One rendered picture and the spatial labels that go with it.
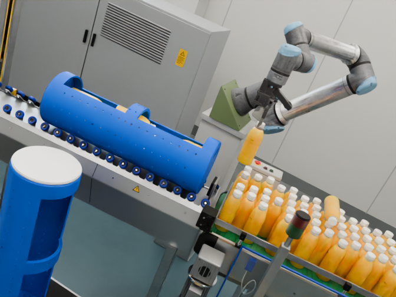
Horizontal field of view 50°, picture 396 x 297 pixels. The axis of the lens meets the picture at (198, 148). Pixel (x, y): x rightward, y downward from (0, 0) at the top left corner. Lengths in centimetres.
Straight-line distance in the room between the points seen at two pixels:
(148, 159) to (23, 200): 58
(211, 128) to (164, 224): 84
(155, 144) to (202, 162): 24
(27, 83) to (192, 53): 186
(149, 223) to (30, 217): 65
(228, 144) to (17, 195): 142
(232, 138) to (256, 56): 216
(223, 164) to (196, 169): 85
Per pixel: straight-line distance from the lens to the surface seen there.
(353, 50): 240
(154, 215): 215
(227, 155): 275
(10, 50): 284
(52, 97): 216
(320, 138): 477
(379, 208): 500
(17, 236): 190
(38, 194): 175
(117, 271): 295
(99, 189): 222
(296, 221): 169
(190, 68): 364
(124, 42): 391
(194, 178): 196
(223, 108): 266
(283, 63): 186
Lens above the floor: 200
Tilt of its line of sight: 24 degrees down
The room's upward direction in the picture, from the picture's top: 22 degrees clockwise
